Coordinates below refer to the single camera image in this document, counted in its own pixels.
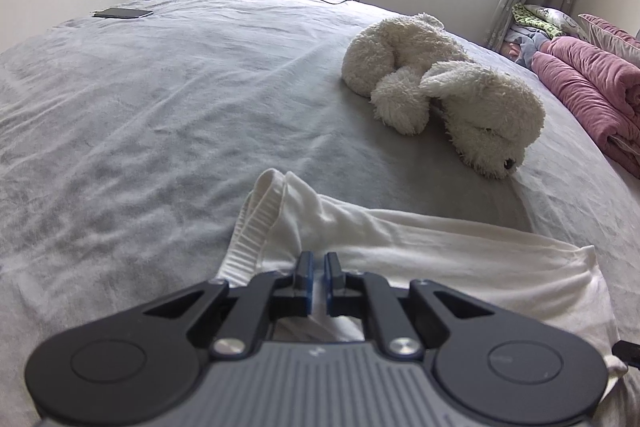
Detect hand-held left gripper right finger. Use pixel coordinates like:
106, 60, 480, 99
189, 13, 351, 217
325, 253, 493, 358

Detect black phone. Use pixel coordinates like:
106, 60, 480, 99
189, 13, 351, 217
92, 7, 154, 19

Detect pale blue clothes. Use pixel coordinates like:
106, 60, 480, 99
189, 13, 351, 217
502, 27, 551, 68

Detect white pants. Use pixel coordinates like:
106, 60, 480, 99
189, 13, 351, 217
215, 168, 631, 408

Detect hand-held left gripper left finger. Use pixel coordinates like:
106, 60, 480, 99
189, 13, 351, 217
142, 252, 313, 355

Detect grey and pink pillow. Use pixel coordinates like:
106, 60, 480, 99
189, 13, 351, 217
577, 13, 640, 50

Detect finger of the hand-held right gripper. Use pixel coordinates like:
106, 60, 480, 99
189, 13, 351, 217
612, 341, 640, 370

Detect green and grey pillows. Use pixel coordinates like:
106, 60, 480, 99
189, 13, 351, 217
511, 3, 588, 40

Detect white plush dog toy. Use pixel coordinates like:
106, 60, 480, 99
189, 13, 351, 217
341, 13, 547, 180

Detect pink folded quilt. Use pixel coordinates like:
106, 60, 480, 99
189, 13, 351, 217
531, 36, 640, 178

